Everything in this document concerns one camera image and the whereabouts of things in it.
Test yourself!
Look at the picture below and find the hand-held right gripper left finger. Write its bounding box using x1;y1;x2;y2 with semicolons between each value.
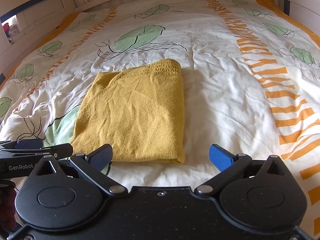
29;144;125;196

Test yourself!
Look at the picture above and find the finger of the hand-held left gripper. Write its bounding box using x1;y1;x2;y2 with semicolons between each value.
0;143;74;160
0;139;44;152

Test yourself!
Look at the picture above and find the red and pink cloth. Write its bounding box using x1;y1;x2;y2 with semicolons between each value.
2;21;20;45

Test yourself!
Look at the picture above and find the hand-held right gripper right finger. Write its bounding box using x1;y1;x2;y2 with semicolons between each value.
194;144;293;197

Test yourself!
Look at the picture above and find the leaf printed duvet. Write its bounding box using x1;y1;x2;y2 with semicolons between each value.
0;0;320;240

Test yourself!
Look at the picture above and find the yellow knitted sweater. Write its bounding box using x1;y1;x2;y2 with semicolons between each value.
71;58;186;165

